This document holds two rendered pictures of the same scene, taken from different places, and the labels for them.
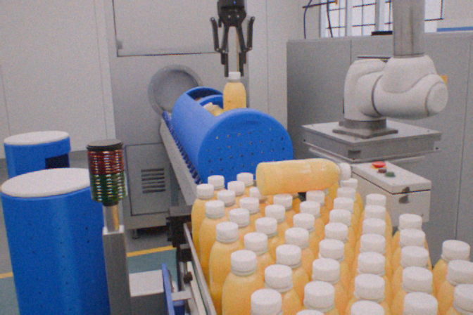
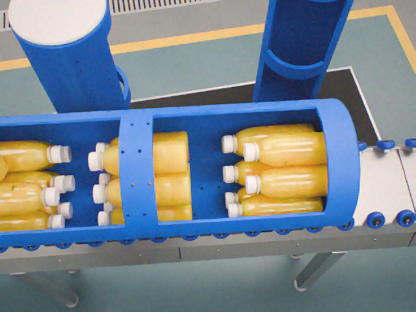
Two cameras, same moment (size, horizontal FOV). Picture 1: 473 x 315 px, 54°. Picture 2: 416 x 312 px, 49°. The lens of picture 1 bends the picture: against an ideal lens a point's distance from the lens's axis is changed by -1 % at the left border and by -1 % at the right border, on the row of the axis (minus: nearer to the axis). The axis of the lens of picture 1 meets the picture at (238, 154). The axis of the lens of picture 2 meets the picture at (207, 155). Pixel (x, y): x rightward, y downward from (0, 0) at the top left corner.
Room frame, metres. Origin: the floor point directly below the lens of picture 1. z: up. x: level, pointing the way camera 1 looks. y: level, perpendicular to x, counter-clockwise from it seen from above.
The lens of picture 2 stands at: (1.93, -0.33, 2.02)
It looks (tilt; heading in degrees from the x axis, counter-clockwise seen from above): 63 degrees down; 98
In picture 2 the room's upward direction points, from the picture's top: 1 degrees clockwise
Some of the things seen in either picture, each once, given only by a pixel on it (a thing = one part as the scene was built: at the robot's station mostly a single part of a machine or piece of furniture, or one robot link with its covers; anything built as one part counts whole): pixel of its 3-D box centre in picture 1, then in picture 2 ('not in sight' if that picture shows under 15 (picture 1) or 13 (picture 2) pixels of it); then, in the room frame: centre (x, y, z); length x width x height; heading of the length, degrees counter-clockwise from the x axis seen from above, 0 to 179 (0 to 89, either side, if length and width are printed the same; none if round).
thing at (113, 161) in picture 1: (105, 159); not in sight; (0.79, 0.23, 1.23); 0.06 x 0.06 x 0.04
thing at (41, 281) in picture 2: not in sight; (49, 286); (1.32, -0.09, 0.31); 0.06 x 0.06 x 0.63; 12
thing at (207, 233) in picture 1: (217, 252); not in sight; (0.91, 0.05, 0.99); 0.07 x 0.07 x 0.19
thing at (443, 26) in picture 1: (460, 26); not in sight; (2.75, -1.29, 1.48); 0.24 x 0.12 x 0.08; 27
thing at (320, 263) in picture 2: not in sight; (316, 268); (2.28, 0.12, 0.31); 0.06 x 0.06 x 0.63; 12
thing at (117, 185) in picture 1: (108, 183); not in sight; (0.79, 0.23, 1.18); 0.06 x 0.06 x 0.05
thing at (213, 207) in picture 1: (215, 207); not in sight; (0.91, 0.05, 1.09); 0.04 x 0.04 x 0.02
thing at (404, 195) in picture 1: (388, 190); not in sight; (1.10, -0.37, 1.05); 0.20 x 0.10 x 0.10; 12
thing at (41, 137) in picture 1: (36, 137); not in sight; (2.11, 0.93, 1.03); 0.28 x 0.28 x 0.01
